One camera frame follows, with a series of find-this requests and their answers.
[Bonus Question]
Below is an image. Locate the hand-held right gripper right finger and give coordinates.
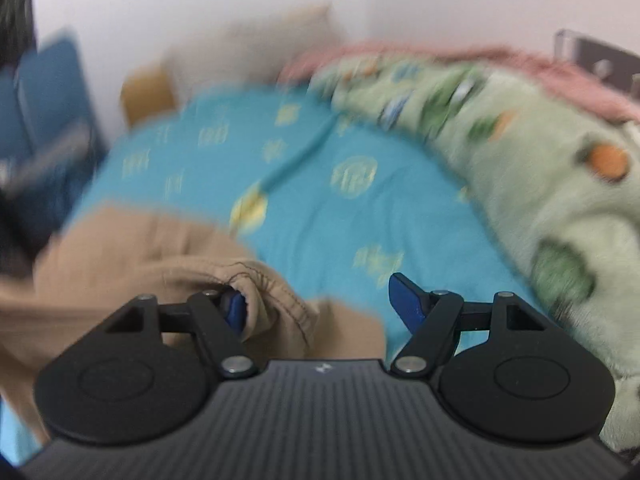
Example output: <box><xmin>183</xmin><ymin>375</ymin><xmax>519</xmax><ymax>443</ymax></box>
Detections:
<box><xmin>388</xmin><ymin>272</ymin><xmax>548</xmax><ymax>375</ymax></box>

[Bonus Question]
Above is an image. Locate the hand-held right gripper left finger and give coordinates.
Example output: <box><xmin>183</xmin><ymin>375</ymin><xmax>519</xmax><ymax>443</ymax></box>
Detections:
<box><xmin>103</xmin><ymin>287</ymin><xmax>258</xmax><ymax>379</ymax></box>

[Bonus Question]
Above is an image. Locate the tan garment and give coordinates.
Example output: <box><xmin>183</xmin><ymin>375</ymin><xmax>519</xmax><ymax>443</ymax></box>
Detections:
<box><xmin>0</xmin><ymin>204</ymin><xmax>388</xmax><ymax>448</ymax></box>

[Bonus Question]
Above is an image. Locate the wooden headboard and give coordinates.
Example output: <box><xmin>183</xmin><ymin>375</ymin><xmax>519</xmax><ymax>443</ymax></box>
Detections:
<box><xmin>120</xmin><ymin>66</ymin><xmax>176</xmax><ymax>128</ymax></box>

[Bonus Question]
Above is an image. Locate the teal printed bed sheet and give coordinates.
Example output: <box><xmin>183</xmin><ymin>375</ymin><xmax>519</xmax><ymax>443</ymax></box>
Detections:
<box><xmin>0</xmin><ymin>83</ymin><xmax>538</xmax><ymax>466</ymax></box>

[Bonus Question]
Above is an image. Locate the green printed fleece blanket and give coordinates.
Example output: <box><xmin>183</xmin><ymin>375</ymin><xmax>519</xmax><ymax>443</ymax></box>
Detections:
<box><xmin>311</xmin><ymin>55</ymin><xmax>640</xmax><ymax>456</ymax></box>

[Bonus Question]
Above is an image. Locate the beige pillow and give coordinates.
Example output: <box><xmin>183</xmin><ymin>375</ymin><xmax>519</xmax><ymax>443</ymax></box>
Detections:
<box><xmin>165</xmin><ymin>4</ymin><xmax>346</xmax><ymax>96</ymax></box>

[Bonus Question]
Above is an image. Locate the pink blanket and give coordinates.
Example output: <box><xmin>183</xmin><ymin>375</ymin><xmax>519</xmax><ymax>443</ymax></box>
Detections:
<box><xmin>279</xmin><ymin>42</ymin><xmax>640</xmax><ymax>123</ymax></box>

